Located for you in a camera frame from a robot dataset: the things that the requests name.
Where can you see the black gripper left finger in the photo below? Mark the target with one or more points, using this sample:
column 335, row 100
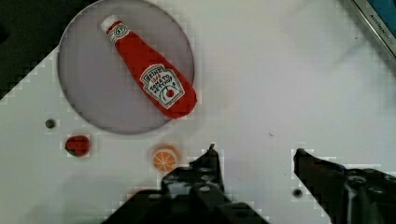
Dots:
column 188, row 195

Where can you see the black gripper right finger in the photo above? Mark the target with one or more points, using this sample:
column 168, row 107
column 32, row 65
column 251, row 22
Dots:
column 348, row 196

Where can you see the red plush ketchup bottle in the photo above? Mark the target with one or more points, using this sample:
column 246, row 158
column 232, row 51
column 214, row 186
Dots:
column 164, row 85

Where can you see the grey round plate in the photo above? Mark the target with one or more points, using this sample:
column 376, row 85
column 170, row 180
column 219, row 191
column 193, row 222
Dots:
column 95, row 79

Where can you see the orange slice toy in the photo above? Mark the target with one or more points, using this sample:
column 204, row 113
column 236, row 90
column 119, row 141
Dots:
column 165, row 158

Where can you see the red tomato toy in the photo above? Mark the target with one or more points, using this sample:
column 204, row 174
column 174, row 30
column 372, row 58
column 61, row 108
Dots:
column 78, row 145

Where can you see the silver toaster oven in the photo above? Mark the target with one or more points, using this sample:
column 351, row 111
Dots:
column 380, row 17

